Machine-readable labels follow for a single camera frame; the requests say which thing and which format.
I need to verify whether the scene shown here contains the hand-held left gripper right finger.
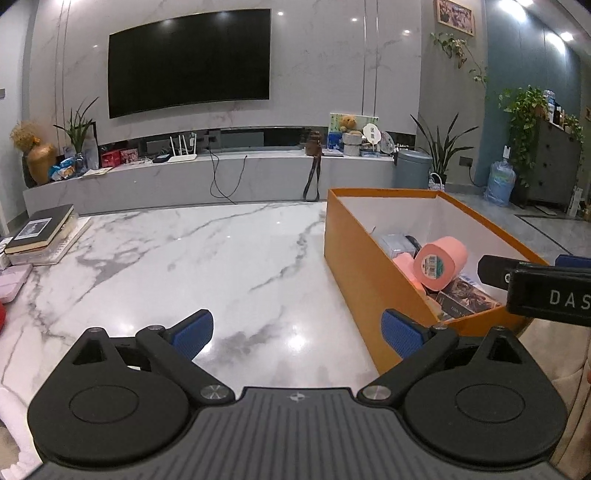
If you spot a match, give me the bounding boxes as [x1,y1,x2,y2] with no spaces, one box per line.
[356,309,550,407]

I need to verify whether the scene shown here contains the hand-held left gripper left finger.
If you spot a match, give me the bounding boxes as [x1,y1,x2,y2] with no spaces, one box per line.
[51,309,234,407]

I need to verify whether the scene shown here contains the dark printed box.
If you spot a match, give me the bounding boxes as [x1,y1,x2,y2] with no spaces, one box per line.
[435,274,504,321]

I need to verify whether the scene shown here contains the pink cup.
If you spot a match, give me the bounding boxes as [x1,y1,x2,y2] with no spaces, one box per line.
[412,236,468,292]

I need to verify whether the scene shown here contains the clear plastic box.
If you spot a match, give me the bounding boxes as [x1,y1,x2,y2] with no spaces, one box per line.
[379,232,419,261]

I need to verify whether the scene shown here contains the orange cardboard box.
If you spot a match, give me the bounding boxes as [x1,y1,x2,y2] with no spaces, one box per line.
[323,187,550,376]

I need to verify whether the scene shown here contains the blue water jug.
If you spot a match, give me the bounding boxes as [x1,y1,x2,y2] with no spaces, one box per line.
[483,147,517,208]

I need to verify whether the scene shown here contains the grey cabinet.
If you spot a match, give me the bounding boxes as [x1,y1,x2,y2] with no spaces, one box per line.
[524,117,583,210]

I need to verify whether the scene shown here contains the person's beige clothing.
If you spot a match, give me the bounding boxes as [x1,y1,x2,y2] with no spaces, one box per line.
[512,318,591,480]

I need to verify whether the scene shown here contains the snake plant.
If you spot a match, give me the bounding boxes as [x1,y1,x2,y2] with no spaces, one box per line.
[410,113,481,185]

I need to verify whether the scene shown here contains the grey trash bin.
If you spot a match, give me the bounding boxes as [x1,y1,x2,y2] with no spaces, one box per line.
[394,148,434,190]

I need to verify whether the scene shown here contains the marble television console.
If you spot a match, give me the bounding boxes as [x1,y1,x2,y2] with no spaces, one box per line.
[23,148,398,217]

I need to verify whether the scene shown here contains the potted ivy plant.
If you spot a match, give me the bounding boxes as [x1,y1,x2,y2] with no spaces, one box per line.
[499,85,585,185]

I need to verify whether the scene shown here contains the white router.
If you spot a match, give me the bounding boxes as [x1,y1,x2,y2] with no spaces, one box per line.
[166,131,199,163]

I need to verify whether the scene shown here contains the white round fan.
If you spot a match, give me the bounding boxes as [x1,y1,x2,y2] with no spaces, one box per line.
[361,122,383,155]

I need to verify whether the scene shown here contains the pink flat case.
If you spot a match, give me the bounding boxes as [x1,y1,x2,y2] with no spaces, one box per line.
[0,267,34,303]

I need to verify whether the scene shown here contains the white cloth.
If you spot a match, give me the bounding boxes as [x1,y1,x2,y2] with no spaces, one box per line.
[0,388,44,480]

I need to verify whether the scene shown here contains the clear plastic jug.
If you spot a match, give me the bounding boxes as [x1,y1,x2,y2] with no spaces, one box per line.
[82,137,100,171]

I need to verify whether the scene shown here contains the blue snack packets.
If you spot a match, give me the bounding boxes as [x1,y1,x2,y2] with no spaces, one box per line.
[48,157,86,182]

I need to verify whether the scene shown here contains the green photo poster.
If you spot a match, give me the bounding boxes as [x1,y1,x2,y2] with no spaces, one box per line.
[329,112,380,153]

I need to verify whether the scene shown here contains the hanging vine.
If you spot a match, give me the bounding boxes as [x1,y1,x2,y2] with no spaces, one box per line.
[429,31,489,88]

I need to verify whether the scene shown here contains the gold vase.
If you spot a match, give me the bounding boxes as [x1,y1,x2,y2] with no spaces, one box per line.
[26,143,57,185]

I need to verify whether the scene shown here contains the green grass plant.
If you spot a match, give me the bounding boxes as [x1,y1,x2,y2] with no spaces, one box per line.
[53,97,100,162]

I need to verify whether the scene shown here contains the dried yellow flowers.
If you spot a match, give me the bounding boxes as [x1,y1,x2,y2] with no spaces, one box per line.
[10,121,42,153]

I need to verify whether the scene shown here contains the black television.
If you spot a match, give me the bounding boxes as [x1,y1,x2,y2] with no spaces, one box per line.
[107,8,272,120]

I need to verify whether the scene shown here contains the black cable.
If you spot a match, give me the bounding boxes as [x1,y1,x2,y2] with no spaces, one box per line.
[210,148,247,204]

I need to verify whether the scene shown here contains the black bag strap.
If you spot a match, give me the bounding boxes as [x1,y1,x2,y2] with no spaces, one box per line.
[303,154,321,202]

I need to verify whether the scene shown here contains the wall picture frame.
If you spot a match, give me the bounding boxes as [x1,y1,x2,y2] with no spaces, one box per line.
[434,0,476,37]

